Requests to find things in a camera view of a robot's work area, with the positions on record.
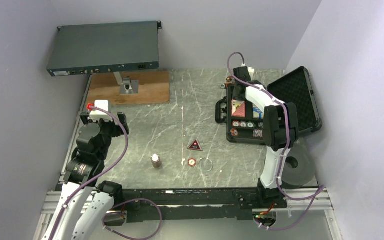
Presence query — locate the red black triangle button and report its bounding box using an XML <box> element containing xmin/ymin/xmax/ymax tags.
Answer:
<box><xmin>187</xmin><ymin>139</ymin><xmax>203</xmax><ymax>152</ymax></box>

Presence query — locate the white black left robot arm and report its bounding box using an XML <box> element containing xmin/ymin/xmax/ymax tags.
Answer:
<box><xmin>42</xmin><ymin>110</ymin><xmax>130</xmax><ymax>240</ymax></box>

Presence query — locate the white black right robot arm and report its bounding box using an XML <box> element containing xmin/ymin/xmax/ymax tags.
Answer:
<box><xmin>231</xmin><ymin>66</ymin><xmax>300</xmax><ymax>208</ymax></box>

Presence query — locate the brown wooden board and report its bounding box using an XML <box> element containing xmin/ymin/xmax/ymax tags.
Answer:
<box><xmin>86</xmin><ymin>70</ymin><xmax>170</xmax><ymax>106</ymax></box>

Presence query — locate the black aluminium mounting rail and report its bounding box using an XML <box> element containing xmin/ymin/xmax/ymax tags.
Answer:
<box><xmin>41</xmin><ymin>187</ymin><xmax>334</xmax><ymax>223</ymax></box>

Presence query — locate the dark green rack unit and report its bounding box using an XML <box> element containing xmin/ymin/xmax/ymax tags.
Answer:
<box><xmin>46</xmin><ymin>20</ymin><xmax>162</xmax><ymax>77</ymax></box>

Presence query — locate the red playing card deck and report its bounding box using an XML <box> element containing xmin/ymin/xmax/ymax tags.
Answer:
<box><xmin>231</xmin><ymin>99</ymin><xmax>246</xmax><ymax>118</ymax></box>

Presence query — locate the clear round plastic disc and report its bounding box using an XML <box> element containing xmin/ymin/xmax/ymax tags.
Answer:
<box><xmin>198</xmin><ymin>158</ymin><xmax>214</xmax><ymax>173</ymax></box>

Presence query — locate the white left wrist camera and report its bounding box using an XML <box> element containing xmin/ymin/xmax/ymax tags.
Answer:
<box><xmin>86</xmin><ymin>100</ymin><xmax>113</xmax><ymax>121</ymax></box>

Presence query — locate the blue playing card deck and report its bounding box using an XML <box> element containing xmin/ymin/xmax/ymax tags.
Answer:
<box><xmin>252</xmin><ymin>106</ymin><xmax>264</xmax><ymax>119</ymax></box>

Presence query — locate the single red poker chip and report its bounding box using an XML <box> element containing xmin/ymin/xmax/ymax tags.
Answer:
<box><xmin>187</xmin><ymin>158</ymin><xmax>197</xmax><ymax>167</ymax></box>

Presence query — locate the poker chips row in case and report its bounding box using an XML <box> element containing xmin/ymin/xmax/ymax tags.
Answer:
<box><xmin>230</xmin><ymin>120</ymin><xmax>263</xmax><ymax>139</ymax></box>

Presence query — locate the black poker set case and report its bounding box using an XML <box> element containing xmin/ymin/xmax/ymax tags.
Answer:
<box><xmin>215</xmin><ymin>66</ymin><xmax>323</xmax><ymax>145</ymax></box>

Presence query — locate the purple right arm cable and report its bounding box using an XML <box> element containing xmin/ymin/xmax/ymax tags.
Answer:
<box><xmin>227</xmin><ymin>52</ymin><xmax>327</xmax><ymax>232</ymax></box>

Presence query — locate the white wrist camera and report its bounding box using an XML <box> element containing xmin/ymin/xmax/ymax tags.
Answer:
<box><xmin>86</xmin><ymin>100</ymin><xmax>113</xmax><ymax>121</ymax></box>
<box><xmin>243</xmin><ymin>65</ymin><xmax>256</xmax><ymax>79</ymax></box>

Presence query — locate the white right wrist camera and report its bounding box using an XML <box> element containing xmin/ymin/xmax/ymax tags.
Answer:
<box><xmin>243</xmin><ymin>65</ymin><xmax>256</xmax><ymax>79</ymax></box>

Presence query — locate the silver metal stand bracket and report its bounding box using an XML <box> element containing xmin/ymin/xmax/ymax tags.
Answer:
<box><xmin>113</xmin><ymin>72</ymin><xmax>139</xmax><ymax>95</ymax></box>

